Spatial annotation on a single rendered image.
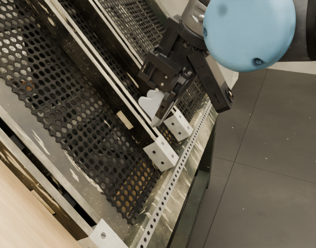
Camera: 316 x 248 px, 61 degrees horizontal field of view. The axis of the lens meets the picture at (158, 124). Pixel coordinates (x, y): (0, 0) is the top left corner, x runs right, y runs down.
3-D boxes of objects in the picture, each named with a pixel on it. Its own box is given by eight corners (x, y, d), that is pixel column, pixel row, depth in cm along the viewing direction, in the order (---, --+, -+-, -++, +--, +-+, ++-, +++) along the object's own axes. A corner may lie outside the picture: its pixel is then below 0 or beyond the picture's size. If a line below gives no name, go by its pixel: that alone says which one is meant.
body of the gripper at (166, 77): (154, 67, 53) (182, 11, 46) (189, 92, 52) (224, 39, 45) (135, 79, 47) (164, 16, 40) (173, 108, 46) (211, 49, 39)
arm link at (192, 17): (240, 15, 42) (229, 23, 36) (224, 41, 45) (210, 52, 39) (202, -10, 43) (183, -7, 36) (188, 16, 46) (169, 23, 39)
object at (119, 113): (128, 130, 103) (134, 126, 101) (115, 113, 102) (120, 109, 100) (132, 126, 106) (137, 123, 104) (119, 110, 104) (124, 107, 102)
